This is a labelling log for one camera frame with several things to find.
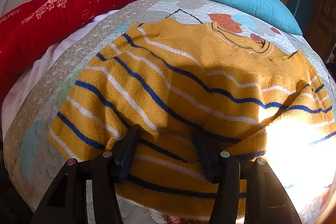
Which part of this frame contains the turquoise pillow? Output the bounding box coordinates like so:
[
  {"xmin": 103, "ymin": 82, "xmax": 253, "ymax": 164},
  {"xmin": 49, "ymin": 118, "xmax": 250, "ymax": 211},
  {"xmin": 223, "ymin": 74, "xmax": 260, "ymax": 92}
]
[{"xmin": 213, "ymin": 0, "xmax": 302, "ymax": 36}]

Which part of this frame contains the patchwork dotted quilt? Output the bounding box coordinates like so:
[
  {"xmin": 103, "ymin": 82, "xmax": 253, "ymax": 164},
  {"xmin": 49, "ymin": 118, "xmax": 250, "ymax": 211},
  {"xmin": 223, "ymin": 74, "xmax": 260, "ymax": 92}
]
[{"xmin": 3, "ymin": 0, "xmax": 335, "ymax": 210}]

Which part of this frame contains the red embroidered duvet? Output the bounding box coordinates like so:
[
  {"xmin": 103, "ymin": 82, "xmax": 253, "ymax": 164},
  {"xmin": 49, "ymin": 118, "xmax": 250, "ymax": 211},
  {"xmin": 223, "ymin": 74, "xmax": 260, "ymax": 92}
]
[{"xmin": 1, "ymin": 0, "xmax": 137, "ymax": 99}]

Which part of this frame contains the yellow striped knit sweater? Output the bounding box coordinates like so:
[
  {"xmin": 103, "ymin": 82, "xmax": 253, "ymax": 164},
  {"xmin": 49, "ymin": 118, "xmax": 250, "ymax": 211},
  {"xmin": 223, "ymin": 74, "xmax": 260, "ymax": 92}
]
[{"xmin": 49, "ymin": 18, "xmax": 335, "ymax": 218}]

